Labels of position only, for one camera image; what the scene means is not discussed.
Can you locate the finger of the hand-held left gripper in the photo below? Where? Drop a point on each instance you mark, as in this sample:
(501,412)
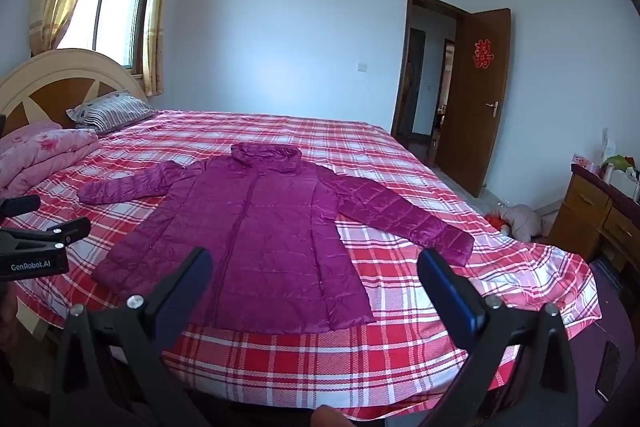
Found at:
(20,206)
(55,234)

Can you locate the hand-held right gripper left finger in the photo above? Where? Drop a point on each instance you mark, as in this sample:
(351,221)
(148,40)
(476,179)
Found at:
(187,292)

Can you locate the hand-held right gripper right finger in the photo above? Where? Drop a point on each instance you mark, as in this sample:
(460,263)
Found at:
(447,294)

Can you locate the purple puffer jacket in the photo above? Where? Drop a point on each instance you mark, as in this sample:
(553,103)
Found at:
(260,232)

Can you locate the pink floral quilt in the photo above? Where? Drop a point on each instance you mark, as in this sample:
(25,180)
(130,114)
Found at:
(40,157)

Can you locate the cream wooden bed headboard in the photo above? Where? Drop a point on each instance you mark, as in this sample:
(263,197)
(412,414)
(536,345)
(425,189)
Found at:
(50,99)

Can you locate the striped pillow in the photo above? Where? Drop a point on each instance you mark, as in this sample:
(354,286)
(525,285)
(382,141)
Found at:
(112,112)

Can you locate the red plaid bed sheet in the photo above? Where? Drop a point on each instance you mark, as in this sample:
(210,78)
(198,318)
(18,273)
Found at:
(400,157)

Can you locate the dark purple cloth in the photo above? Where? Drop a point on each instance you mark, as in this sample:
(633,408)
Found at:
(585,357)

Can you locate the wooden desk with drawers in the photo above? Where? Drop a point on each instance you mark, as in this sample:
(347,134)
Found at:
(585,207)

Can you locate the black phone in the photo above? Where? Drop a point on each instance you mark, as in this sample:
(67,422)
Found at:
(608,369)

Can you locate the small pink box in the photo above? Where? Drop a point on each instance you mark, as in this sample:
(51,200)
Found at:
(583,164)

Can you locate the brown wooden door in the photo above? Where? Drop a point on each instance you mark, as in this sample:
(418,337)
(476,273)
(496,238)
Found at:
(475,107)

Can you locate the green and red toy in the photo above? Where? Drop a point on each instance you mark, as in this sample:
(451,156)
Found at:
(617,164)

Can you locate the red paper door decoration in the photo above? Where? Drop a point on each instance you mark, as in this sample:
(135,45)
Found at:
(482,54)

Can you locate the brown door frame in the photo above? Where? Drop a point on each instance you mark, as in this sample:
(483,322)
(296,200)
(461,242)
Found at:
(402,72)

